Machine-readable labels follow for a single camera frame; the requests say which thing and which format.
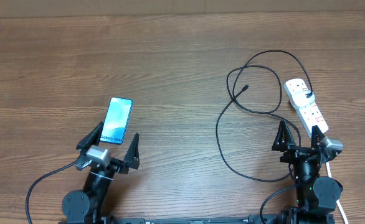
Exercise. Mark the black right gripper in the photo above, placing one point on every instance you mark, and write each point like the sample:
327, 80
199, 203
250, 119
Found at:
280, 144

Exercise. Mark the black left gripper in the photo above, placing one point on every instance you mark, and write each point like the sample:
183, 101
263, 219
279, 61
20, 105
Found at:
131, 158

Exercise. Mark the blue Galaxy smartphone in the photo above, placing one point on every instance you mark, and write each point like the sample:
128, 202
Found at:
116, 120

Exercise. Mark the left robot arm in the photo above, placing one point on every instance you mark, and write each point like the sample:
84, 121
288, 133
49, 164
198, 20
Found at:
85, 206

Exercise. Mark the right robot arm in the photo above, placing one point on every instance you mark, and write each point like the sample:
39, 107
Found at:
316, 195

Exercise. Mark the white charger adapter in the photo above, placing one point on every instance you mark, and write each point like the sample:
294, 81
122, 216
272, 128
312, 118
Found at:
301, 99

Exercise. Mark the white power strip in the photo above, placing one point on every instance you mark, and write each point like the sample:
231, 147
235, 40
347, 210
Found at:
309, 115

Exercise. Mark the brown cardboard backdrop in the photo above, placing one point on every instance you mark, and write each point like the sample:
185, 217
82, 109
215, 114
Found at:
69, 8

